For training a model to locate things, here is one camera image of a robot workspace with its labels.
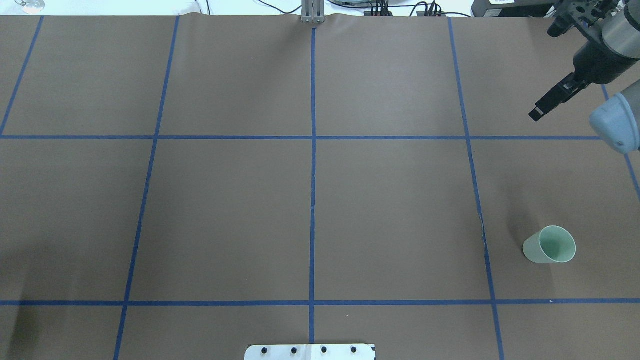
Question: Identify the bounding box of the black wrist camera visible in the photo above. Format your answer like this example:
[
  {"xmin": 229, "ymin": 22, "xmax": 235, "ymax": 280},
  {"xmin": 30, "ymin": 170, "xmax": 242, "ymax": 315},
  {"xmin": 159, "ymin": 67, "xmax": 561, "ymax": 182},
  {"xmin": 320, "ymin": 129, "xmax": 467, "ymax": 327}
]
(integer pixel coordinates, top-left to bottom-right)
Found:
[{"xmin": 547, "ymin": 0, "xmax": 618, "ymax": 39}]

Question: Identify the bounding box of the long blue tape strip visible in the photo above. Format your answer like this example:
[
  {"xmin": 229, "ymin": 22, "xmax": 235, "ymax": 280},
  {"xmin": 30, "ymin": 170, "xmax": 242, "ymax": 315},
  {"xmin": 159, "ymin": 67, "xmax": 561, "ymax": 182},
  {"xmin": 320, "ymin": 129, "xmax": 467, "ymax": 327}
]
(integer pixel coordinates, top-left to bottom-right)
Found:
[{"xmin": 308, "ymin": 27, "xmax": 317, "ymax": 344}]

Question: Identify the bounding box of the aluminium frame post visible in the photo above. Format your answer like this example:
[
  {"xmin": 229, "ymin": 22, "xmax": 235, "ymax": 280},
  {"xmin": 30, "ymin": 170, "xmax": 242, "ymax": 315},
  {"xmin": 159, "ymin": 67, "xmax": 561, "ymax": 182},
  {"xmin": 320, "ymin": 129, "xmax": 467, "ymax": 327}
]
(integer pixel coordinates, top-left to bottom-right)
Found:
[{"xmin": 300, "ymin": 0, "xmax": 326, "ymax": 25}]

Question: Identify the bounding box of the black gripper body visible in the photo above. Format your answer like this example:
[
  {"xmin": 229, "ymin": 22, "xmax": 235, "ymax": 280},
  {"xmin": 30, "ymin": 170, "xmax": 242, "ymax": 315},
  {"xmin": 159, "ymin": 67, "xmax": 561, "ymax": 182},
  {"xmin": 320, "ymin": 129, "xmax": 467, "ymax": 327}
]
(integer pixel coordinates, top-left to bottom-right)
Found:
[{"xmin": 573, "ymin": 42, "xmax": 632, "ymax": 85}]

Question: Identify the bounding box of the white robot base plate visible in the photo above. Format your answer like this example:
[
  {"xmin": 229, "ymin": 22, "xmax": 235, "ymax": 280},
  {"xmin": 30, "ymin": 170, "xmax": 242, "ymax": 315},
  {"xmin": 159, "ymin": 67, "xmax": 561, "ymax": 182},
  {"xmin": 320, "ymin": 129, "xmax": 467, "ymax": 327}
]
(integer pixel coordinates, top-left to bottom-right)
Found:
[{"xmin": 244, "ymin": 343, "xmax": 377, "ymax": 360}]

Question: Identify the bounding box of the light green plastic cup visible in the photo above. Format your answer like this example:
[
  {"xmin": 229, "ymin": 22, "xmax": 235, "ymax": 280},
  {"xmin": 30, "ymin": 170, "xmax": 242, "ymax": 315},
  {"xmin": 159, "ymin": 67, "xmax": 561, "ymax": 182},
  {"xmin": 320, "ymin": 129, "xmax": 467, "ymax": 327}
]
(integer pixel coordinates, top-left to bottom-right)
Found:
[{"xmin": 522, "ymin": 225, "xmax": 577, "ymax": 264}]

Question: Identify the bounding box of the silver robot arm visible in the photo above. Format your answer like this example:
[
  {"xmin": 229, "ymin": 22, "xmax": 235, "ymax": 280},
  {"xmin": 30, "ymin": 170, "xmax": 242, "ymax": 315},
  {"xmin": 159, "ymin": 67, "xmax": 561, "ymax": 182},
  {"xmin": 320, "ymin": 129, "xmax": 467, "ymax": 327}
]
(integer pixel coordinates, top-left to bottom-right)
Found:
[{"xmin": 529, "ymin": 0, "xmax": 640, "ymax": 155}]

